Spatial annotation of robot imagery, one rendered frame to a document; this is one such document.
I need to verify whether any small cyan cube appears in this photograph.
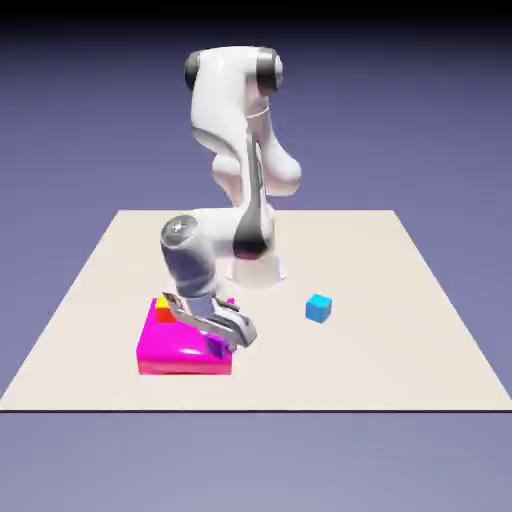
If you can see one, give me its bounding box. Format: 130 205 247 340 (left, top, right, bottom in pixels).
305 293 333 324

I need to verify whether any small yellow cube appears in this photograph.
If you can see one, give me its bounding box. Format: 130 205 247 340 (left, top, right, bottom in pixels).
154 295 178 324

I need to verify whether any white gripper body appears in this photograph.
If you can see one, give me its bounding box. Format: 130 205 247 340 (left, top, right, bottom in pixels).
162 292 258 350

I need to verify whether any large magenta box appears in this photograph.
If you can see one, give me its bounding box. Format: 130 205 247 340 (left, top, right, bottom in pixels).
135 297 238 376

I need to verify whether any small purple cube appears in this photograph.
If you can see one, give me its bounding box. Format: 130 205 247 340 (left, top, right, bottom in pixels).
205 334 234 360

